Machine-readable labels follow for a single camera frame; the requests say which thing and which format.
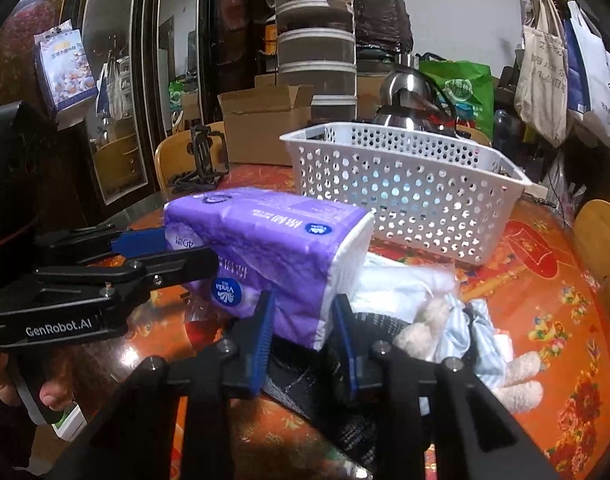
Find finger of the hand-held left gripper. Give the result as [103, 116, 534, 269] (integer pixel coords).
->
[35, 226, 169, 266]
[32, 246, 220, 311]

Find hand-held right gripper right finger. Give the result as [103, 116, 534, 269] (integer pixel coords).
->
[332, 294, 560, 480]

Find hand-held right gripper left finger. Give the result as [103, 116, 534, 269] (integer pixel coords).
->
[45, 289, 277, 480]

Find black knit glove orange cuff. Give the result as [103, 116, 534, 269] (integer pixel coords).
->
[262, 310, 426, 471]

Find purple tissue pack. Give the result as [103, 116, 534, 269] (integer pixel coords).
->
[163, 187, 376, 351]

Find white perforated plastic basket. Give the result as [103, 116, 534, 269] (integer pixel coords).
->
[279, 121, 534, 266]

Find person's left hand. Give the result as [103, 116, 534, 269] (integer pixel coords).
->
[0, 342, 78, 411]

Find white folded cloth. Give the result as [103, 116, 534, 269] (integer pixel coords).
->
[352, 252, 458, 322]

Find light blue striped cloth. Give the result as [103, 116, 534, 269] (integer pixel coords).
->
[435, 297, 516, 392]

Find mirrored wardrobe doors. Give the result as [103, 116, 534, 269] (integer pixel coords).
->
[60, 0, 207, 207]

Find blue printed packet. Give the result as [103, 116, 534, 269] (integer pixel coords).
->
[34, 20, 99, 114]

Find open cardboard box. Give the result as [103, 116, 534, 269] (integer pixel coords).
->
[217, 84, 316, 166]

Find beige plush toy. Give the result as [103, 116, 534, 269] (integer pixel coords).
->
[392, 296, 544, 415]

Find brown cardboard box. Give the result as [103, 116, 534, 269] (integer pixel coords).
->
[355, 77, 387, 122]

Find orange box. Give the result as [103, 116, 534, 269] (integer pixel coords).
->
[262, 15, 279, 57]

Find stainless steel kettle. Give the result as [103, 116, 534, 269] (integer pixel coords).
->
[372, 52, 473, 137]

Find tiered mesh drying rack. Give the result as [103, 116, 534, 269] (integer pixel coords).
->
[266, 0, 359, 122]

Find green shopping bag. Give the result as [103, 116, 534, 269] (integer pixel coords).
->
[419, 57, 496, 136]

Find black plastic wrapped box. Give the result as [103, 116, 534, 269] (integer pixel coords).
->
[352, 0, 415, 55]

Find beige canvas tote bag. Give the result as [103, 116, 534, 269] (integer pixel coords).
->
[514, 0, 572, 149]

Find white and blue tote bag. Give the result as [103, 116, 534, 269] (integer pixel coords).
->
[565, 0, 610, 150]

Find black metal bracket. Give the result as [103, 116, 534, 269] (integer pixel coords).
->
[170, 125, 232, 191]

